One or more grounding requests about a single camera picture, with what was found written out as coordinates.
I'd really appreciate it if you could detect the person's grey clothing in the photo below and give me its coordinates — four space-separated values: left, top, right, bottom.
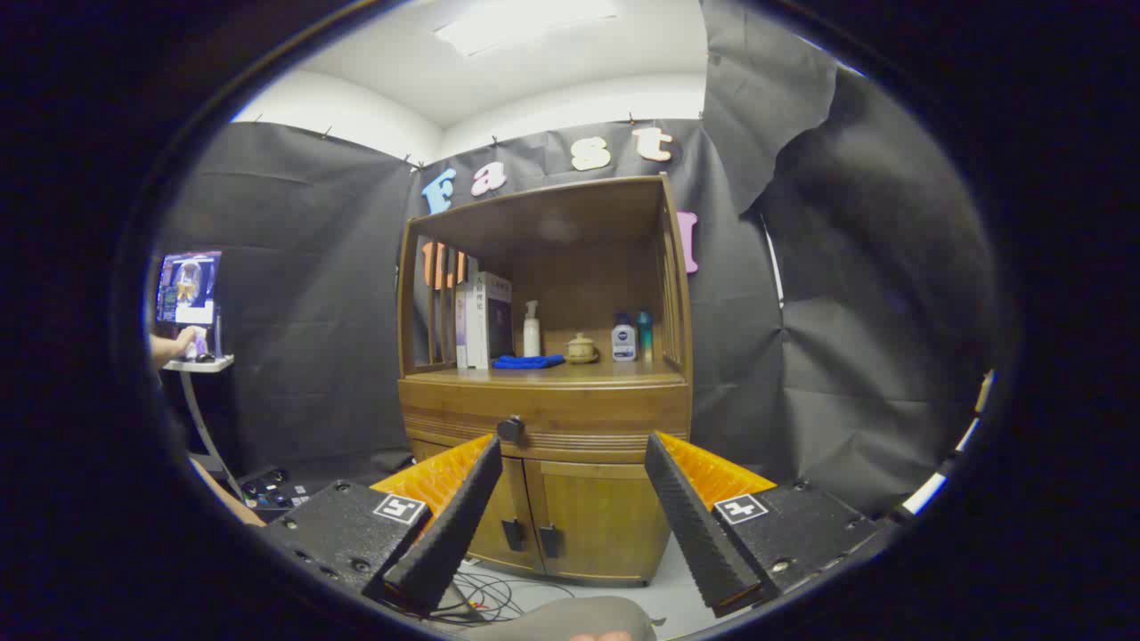
468 596 658 641

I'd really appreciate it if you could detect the wooden cabinet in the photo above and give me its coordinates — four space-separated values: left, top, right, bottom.
396 174 696 588

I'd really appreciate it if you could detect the wooden countertop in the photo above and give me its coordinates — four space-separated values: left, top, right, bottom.
405 356 687 388

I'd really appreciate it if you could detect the thick white book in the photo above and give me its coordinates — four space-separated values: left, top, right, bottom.
465 270 515 370

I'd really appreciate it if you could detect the white side table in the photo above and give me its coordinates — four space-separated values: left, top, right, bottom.
162 354 246 499

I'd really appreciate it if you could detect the computer monitor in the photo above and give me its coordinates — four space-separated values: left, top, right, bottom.
156 251 224 326

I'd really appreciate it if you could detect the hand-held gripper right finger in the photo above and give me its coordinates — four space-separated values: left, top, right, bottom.
643 431 892 619

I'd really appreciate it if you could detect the wooden cabinet door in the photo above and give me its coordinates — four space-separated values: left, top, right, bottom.
412 438 546 573
524 458 671 586

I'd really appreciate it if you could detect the ceiling light panel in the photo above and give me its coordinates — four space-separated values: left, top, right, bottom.
434 0 620 56

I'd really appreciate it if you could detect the black floor device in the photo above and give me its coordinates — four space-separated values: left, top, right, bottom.
239 467 311 510

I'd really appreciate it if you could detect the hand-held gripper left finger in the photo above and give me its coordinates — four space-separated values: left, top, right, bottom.
258 434 504 617

